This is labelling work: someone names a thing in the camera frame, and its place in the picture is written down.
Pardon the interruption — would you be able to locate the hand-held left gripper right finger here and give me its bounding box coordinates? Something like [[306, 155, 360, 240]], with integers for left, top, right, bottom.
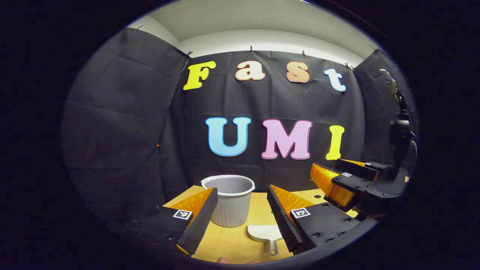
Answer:
[[267, 184, 377, 255]]

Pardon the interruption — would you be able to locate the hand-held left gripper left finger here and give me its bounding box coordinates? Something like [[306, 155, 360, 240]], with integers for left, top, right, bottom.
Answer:
[[119, 187, 219, 257]]

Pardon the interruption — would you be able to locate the white dustpan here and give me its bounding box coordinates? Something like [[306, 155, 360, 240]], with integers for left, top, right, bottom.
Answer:
[[247, 224, 284, 256]]

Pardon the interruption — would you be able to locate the grey ribbed garbage bin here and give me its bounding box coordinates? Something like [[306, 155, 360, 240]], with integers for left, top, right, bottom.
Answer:
[[201, 175, 255, 228]]

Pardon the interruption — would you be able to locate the wooden desktop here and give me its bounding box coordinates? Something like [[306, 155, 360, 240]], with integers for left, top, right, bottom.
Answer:
[[163, 185, 360, 265]]

